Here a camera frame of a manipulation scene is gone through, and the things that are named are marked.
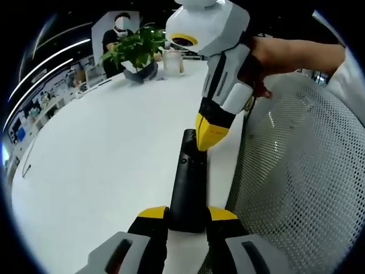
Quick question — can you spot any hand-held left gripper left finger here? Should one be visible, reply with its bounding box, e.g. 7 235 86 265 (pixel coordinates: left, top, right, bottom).
85 205 169 274

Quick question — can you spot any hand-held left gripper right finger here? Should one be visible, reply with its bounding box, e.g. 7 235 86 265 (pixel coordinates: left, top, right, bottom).
205 205 286 274

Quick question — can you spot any black remote control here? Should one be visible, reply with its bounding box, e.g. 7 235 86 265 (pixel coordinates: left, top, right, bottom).
168 128 209 233

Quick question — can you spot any person's right hand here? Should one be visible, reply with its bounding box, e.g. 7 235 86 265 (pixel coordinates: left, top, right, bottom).
238 37 274 100

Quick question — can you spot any clear glass jar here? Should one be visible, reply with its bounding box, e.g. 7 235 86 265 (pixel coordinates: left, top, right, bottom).
162 47 185 77

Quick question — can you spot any green potted plant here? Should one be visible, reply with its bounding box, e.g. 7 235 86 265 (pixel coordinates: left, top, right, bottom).
99 25 168 84

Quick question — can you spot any white mesh office chair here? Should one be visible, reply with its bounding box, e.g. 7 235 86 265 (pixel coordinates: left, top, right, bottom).
199 67 365 274

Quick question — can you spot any white lab counter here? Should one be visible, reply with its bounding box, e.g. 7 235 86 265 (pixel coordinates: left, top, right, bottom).
8 85 75 143

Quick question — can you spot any ceiling light strip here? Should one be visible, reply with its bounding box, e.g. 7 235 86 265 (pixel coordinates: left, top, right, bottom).
11 58 75 95
5 65 79 127

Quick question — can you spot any thin dark cable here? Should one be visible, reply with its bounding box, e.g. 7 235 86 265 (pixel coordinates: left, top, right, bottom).
21 134 39 178

